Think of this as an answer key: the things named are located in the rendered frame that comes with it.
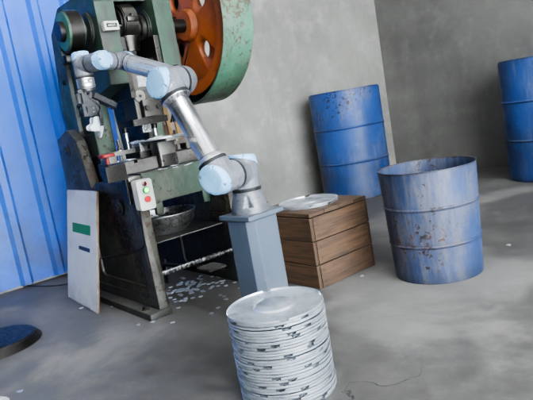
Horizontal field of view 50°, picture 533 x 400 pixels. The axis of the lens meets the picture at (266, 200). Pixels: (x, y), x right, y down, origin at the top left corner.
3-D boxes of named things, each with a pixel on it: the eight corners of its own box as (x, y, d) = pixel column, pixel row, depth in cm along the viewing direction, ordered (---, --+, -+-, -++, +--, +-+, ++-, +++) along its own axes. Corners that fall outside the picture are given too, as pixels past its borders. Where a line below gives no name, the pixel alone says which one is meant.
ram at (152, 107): (169, 113, 280) (157, 52, 276) (141, 118, 271) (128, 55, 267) (152, 117, 294) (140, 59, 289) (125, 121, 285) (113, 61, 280)
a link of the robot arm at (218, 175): (252, 179, 215) (182, 58, 221) (228, 188, 203) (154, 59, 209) (231, 194, 222) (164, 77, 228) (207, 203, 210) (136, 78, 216)
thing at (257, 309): (309, 282, 186) (309, 280, 186) (335, 310, 158) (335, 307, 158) (222, 301, 182) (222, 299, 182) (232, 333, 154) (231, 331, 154)
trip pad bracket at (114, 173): (134, 204, 255) (124, 160, 252) (113, 209, 249) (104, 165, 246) (128, 204, 260) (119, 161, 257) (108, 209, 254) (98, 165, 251)
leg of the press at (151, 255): (174, 313, 262) (133, 116, 248) (151, 321, 255) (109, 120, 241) (95, 286, 334) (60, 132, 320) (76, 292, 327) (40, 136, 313)
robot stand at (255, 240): (301, 313, 233) (283, 205, 226) (269, 331, 221) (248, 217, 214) (270, 307, 247) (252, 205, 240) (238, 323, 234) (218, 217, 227)
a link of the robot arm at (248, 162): (267, 182, 227) (261, 148, 224) (247, 190, 216) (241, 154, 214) (243, 184, 233) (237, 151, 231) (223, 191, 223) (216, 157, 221)
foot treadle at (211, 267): (228, 275, 267) (227, 263, 266) (211, 281, 261) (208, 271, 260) (166, 262, 313) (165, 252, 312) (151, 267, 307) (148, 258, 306)
